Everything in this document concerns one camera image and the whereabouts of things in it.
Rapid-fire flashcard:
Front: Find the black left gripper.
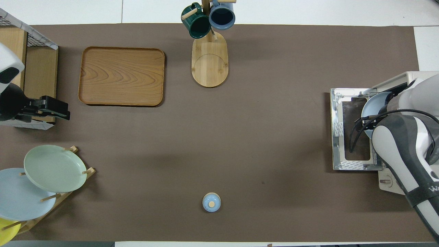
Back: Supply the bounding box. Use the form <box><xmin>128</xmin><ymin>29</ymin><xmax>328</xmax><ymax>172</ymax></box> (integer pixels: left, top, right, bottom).
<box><xmin>15</xmin><ymin>96</ymin><xmax>71</xmax><ymax>123</ymax></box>

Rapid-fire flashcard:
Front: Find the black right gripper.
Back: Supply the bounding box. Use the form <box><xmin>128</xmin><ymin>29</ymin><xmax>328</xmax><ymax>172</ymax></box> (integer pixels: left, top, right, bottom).
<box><xmin>387</xmin><ymin>83</ymin><xmax>412</xmax><ymax>102</ymax></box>

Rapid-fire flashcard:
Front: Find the pale blue plate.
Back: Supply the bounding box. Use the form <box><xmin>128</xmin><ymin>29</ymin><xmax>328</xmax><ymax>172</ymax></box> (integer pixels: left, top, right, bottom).
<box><xmin>361</xmin><ymin>92</ymin><xmax>393</xmax><ymax>139</ymax></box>

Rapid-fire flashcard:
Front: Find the glass oven door with handle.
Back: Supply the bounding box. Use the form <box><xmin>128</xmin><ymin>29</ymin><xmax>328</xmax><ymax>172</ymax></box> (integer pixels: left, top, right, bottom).
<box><xmin>330</xmin><ymin>88</ymin><xmax>384</xmax><ymax>171</ymax></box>

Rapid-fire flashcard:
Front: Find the cream toaster oven housing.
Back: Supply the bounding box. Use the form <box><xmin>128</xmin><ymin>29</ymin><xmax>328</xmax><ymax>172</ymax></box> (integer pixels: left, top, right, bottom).
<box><xmin>372</xmin><ymin>71</ymin><xmax>439</xmax><ymax>196</ymax></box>

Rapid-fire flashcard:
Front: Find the wooden step shelf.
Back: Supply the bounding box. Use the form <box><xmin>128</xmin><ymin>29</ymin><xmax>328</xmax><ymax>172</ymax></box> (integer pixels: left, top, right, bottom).
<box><xmin>0</xmin><ymin>26</ymin><xmax>59</xmax><ymax>130</ymax></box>

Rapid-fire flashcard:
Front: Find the mint green plate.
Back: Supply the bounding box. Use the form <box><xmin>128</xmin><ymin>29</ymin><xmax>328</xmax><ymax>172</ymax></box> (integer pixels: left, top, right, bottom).
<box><xmin>24</xmin><ymin>145</ymin><xmax>87</xmax><ymax>193</ymax></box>

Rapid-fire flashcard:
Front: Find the wooden plate rack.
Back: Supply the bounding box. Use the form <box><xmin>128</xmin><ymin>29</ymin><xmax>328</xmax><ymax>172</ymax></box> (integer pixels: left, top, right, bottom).
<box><xmin>0</xmin><ymin>146</ymin><xmax>96</xmax><ymax>235</ymax></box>

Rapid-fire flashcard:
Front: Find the wooden crate with mesh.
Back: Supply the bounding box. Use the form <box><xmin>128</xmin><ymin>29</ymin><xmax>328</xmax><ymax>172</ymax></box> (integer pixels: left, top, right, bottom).
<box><xmin>0</xmin><ymin>8</ymin><xmax>59</xmax><ymax>130</ymax></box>

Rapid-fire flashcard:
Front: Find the wooden serving tray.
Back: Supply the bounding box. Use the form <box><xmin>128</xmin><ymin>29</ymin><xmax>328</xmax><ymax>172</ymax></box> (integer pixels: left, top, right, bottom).
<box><xmin>78</xmin><ymin>47</ymin><xmax>166</xmax><ymax>107</ymax></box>

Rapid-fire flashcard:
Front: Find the light blue racked plate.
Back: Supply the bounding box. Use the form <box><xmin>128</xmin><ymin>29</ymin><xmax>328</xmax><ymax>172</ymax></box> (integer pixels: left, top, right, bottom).
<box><xmin>0</xmin><ymin>168</ymin><xmax>57</xmax><ymax>221</ymax></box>

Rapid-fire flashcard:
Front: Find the yellow plate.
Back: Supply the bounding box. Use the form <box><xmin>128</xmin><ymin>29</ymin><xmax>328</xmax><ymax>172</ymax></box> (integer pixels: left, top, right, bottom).
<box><xmin>0</xmin><ymin>217</ymin><xmax>21</xmax><ymax>244</ymax></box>

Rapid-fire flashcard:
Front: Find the brown table mat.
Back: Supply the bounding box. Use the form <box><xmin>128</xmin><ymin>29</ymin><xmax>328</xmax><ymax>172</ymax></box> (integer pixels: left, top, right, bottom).
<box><xmin>0</xmin><ymin>23</ymin><xmax>436</xmax><ymax>243</ymax></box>

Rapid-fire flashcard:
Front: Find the wooden mug tree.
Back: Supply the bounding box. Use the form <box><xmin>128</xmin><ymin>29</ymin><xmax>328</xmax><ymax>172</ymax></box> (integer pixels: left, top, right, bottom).
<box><xmin>181</xmin><ymin>0</ymin><xmax>237</xmax><ymax>88</ymax></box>

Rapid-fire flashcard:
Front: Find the dark green ceramic mug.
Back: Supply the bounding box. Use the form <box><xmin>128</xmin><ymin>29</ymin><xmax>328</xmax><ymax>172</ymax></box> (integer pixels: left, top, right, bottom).
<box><xmin>181</xmin><ymin>3</ymin><xmax>212</xmax><ymax>39</ymax></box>

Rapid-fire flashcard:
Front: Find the small blue lidded jar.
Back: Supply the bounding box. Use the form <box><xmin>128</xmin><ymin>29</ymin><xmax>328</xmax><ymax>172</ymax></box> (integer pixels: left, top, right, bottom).
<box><xmin>202</xmin><ymin>192</ymin><xmax>221</xmax><ymax>213</ymax></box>

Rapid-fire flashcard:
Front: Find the blue ceramic mug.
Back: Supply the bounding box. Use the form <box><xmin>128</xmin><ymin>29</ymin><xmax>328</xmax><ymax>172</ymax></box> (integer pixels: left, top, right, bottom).
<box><xmin>209</xmin><ymin>0</ymin><xmax>236</xmax><ymax>30</ymax></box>

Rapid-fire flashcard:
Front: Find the black wire basket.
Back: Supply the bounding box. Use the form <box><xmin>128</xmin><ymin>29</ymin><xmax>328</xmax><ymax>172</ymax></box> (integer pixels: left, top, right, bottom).
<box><xmin>0</xmin><ymin>15</ymin><xmax>39</xmax><ymax>48</ymax></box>

